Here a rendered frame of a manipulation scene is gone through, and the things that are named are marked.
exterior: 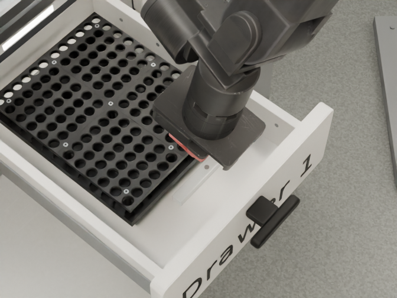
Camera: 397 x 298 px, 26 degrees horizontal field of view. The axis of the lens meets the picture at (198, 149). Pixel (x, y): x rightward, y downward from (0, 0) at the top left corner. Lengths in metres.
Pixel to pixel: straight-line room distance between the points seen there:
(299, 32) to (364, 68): 1.45
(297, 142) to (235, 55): 0.23
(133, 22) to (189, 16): 0.30
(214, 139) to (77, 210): 0.18
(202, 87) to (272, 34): 0.10
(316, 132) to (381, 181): 1.06
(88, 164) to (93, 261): 0.15
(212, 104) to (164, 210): 0.24
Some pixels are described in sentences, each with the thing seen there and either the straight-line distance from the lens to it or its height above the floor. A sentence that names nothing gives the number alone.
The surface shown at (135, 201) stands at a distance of 0.93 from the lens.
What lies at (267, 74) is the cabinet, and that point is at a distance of 1.76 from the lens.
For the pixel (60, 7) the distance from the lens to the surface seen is 1.06.
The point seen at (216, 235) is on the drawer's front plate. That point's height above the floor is 0.93.
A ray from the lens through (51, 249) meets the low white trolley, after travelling 1.07.
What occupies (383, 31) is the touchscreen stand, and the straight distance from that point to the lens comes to 2.24.
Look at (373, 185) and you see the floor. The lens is 2.01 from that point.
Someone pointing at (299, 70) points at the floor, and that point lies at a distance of 2.17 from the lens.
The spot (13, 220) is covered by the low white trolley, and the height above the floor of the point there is 0.76.
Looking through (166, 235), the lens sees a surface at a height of 0.84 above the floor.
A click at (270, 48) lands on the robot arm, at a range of 0.72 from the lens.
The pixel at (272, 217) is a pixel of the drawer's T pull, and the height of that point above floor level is 0.91.
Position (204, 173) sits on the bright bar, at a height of 0.85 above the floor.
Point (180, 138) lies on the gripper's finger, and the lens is 0.87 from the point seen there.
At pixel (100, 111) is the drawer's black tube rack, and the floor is 0.90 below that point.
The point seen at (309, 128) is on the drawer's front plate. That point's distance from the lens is 0.95.
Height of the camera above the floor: 1.71
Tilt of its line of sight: 58 degrees down
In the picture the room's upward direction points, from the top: straight up
